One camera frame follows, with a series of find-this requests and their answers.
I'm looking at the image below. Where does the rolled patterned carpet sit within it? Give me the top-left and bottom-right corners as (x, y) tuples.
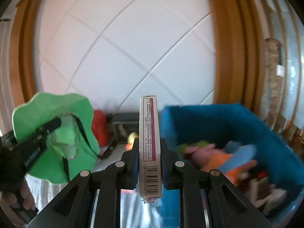
(260, 38), (284, 130)

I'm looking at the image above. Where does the small red white box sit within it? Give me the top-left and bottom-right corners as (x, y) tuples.
(139, 96), (162, 203)

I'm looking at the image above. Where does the red bear-face plastic case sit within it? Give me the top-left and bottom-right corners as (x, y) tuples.
(91, 110), (110, 147)

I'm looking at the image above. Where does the blue plastic storage crate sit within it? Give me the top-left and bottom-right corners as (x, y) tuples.
(159, 104), (303, 227)

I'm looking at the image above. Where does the dark green framed box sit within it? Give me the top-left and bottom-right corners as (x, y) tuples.
(106, 113), (140, 144)

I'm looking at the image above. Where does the green plush in crate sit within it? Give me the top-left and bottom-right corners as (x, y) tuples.
(177, 141), (209, 155)

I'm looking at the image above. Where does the person left hand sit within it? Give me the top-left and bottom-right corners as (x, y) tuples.
(0, 177), (36, 226)

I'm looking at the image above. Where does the light blue plastic hand mirror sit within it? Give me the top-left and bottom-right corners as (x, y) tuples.
(217, 142), (257, 173)

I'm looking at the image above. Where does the green frog plush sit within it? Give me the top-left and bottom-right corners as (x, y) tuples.
(12, 93), (98, 184)

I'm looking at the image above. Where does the striped grey cloth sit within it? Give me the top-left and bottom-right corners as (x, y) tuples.
(28, 160), (163, 227)

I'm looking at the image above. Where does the yellow green duck plush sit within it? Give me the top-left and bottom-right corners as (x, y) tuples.
(125, 132), (139, 151)

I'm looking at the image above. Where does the pink pig plush orange dress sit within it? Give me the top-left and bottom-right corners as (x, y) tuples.
(184, 144), (257, 186)

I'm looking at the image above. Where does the wooden glass partition screen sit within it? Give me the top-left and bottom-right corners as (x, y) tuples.
(260, 0), (303, 147)

